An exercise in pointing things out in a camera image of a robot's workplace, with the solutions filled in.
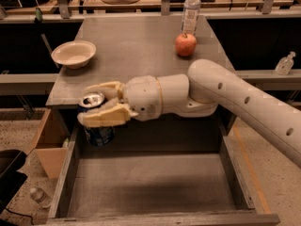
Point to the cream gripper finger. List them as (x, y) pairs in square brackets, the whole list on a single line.
[(111, 113), (110, 90)]

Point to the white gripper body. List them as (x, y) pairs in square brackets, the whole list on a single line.
[(141, 95)]

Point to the dark blue pepsi can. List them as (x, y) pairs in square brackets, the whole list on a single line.
[(96, 136)]

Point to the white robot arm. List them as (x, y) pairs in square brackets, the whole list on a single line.
[(198, 93)]

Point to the open grey top drawer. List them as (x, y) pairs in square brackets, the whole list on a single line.
[(169, 172)]

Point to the grey wooden cabinet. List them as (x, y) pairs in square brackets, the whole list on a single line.
[(128, 47)]

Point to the white paper bowl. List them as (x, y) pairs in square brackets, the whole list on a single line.
[(74, 54)]

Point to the red apple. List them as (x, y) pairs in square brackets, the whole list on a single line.
[(185, 45)]

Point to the open cardboard box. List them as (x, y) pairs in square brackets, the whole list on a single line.
[(48, 143)]

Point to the clear plastic water bottle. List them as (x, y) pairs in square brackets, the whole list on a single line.
[(190, 16)]

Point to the plastic bottle on floor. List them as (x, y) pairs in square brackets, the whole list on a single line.
[(40, 197)]

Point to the black bin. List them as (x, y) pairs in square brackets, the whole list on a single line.
[(10, 178)]

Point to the clear hand sanitizer bottle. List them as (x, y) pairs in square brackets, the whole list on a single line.
[(285, 64)]

